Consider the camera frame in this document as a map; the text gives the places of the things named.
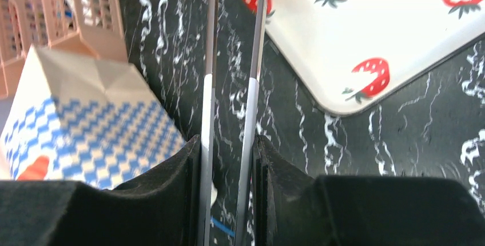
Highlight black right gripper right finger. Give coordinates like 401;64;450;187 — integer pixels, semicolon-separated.
253;136;484;245

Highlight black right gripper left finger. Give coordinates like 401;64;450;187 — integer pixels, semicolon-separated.
1;135;201;245

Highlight metal serving tongs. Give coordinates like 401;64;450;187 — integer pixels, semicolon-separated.
200;0;264;245

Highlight blue checkered paper bag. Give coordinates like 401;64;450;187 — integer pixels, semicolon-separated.
1;47;185;189

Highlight strawberry pattern white tray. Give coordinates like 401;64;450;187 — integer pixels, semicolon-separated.
266;0;484;116

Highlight pink plastic file organizer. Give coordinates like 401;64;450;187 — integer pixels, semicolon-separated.
1;0;128;98

